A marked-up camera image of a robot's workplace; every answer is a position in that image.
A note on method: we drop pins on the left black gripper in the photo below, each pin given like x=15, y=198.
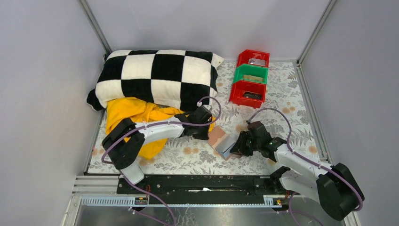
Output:
x=203, y=125

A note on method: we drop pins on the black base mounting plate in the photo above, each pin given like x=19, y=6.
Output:
x=210, y=187

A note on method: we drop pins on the yellow cloth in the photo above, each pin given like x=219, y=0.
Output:
x=139, y=111

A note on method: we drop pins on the front red plastic bin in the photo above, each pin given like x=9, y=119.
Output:
x=248, y=93

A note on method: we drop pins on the green plastic bin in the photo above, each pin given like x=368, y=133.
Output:
x=251, y=73

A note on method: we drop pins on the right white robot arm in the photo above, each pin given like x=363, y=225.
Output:
x=332, y=186

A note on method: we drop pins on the black white checkered pillow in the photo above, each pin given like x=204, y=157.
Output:
x=174, y=78

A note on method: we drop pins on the back red plastic bin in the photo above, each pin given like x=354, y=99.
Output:
x=253, y=57

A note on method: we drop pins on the floral patterned table mat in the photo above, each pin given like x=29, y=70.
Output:
x=284, y=115

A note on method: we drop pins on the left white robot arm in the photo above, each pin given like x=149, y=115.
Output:
x=123, y=143

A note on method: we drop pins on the pink leather card holder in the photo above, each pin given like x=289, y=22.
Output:
x=222, y=142

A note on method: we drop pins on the grey slotted cable duct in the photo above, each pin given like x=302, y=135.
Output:
x=131, y=201

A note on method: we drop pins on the red plastic bin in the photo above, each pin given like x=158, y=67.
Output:
x=253, y=57
x=248, y=93

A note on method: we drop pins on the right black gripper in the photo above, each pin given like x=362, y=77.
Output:
x=246, y=143

